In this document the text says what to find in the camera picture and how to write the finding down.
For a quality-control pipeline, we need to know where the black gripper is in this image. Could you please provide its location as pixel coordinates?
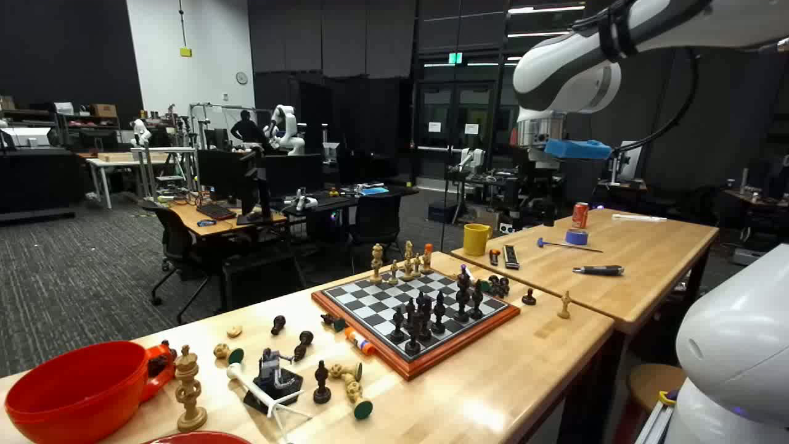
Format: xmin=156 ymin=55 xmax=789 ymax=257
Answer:
xmin=526 ymin=154 xmax=571 ymax=220

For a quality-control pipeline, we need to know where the white plastic stick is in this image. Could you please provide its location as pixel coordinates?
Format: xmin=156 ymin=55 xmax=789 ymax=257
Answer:
xmin=224 ymin=363 xmax=277 ymax=415

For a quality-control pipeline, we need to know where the blue headed tool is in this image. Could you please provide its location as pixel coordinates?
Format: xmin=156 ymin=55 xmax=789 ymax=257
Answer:
xmin=534 ymin=237 xmax=605 ymax=257

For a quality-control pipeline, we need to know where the yellow cup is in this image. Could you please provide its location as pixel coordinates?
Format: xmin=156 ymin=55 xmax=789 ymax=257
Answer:
xmin=462 ymin=223 xmax=494 ymax=258

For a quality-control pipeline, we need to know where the black marker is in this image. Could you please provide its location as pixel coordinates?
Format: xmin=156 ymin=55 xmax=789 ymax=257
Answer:
xmin=571 ymin=262 xmax=627 ymax=279

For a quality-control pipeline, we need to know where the white poster sign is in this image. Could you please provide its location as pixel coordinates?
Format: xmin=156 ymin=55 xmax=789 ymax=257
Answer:
xmin=614 ymin=140 xmax=647 ymax=186

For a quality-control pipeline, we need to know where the white flat strip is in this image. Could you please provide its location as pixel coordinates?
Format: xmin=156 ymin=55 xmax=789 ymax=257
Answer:
xmin=612 ymin=212 xmax=670 ymax=224

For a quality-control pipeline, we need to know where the wooden side table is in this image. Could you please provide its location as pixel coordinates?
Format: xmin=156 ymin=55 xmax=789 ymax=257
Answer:
xmin=448 ymin=207 xmax=722 ymax=366

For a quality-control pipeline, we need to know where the tall dark chess piece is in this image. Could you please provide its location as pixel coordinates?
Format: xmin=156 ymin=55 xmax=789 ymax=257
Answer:
xmin=454 ymin=265 xmax=475 ymax=325

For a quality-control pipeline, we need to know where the round wooden stool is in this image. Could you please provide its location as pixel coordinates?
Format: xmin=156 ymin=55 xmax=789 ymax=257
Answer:
xmin=627 ymin=363 xmax=685 ymax=425

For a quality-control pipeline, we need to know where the small orange white tube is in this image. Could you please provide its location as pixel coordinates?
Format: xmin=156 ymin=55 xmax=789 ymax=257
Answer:
xmin=343 ymin=325 xmax=378 ymax=358

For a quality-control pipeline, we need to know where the dark chess piece green base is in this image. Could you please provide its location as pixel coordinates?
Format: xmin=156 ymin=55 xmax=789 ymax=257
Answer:
xmin=317 ymin=311 xmax=347 ymax=335

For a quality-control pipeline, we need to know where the light chess piece green base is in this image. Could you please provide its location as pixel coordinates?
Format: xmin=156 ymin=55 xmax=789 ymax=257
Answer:
xmin=343 ymin=374 xmax=378 ymax=422
xmin=213 ymin=340 xmax=250 ymax=368
xmin=327 ymin=361 xmax=365 ymax=385

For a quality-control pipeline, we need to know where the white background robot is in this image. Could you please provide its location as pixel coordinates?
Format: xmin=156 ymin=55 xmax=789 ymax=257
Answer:
xmin=262 ymin=103 xmax=308 ymax=157

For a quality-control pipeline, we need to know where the seated person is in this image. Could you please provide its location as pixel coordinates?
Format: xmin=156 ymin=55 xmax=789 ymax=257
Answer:
xmin=229 ymin=108 xmax=266 ymax=147

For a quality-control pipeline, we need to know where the black computer monitor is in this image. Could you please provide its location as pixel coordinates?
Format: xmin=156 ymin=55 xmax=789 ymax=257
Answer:
xmin=194 ymin=146 xmax=277 ymax=216

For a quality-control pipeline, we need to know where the wooden office desk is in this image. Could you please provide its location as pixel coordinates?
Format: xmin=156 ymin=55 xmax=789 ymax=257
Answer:
xmin=142 ymin=195 xmax=289 ymax=241

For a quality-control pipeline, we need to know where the black office chair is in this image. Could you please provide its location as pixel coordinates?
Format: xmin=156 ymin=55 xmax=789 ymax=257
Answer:
xmin=141 ymin=199 xmax=216 ymax=325

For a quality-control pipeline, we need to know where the tall light wooden chess king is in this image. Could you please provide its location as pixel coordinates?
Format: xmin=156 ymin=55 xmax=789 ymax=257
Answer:
xmin=173 ymin=342 xmax=210 ymax=434

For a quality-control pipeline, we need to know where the orange plastic toy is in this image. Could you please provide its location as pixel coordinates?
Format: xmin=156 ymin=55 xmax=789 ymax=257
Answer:
xmin=146 ymin=340 xmax=181 ymax=389

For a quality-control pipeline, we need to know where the white framed table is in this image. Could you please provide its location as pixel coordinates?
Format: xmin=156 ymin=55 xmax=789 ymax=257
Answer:
xmin=79 ymin=146 xmax=201 ymax=212

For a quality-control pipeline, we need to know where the red plastic bowl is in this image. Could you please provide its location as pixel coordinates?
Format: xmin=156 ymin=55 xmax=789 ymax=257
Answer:
xmin=2 ymin=340 xmax=156 ymax=444

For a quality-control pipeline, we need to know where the black cabinet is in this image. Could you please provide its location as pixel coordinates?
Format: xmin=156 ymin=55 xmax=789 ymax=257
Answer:
xmin=0 ymin=146 xmax=86 ymax=223

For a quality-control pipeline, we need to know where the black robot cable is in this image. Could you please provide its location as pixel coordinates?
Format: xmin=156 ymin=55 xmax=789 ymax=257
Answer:
xmin=575 ymin=0 xmax=703 ymax=157

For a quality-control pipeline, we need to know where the chess board with red frame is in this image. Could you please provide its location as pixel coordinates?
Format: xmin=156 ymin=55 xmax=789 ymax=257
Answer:
xmin=308 ymin=269 xmax=522 ymax=382

